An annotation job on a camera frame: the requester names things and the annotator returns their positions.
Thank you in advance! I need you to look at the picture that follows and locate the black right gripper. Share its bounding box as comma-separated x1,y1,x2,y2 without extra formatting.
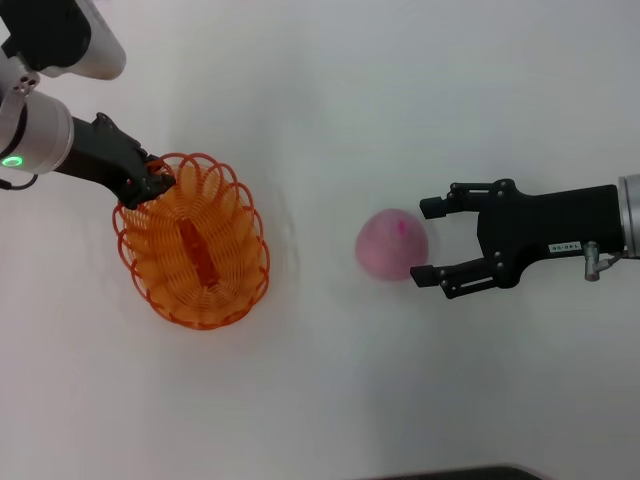
409,178,622,300

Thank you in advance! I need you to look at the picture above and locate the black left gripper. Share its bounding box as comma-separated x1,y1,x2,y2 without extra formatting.
52,112,177,210

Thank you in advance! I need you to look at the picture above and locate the pink peach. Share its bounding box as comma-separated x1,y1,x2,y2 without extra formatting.
354,208,430,282

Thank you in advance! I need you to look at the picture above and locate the orange plastic wire basket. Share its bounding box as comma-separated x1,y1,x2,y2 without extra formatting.
112,152,271,331

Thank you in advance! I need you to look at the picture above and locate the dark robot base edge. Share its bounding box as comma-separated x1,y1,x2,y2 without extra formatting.
364,464,546,480

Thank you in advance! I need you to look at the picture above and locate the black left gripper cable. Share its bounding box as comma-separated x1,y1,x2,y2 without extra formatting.
0,172,39,190

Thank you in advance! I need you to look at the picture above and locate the silver angled cable connector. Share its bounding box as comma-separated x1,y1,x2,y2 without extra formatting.
582,241,626,281

